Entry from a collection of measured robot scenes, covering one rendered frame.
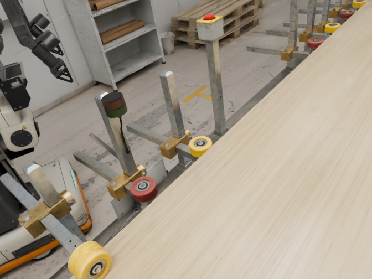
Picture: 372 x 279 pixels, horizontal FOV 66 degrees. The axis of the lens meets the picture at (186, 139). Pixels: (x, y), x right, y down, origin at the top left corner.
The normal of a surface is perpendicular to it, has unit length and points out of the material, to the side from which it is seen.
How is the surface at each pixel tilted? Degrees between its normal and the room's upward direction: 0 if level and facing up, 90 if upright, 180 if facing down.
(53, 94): 90
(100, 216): 0
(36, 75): 90
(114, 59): 90
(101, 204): 0
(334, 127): 0
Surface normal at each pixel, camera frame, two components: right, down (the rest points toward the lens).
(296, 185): -0.15, -0.79
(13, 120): 0.47, 0.48
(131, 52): 0.75, 0.30
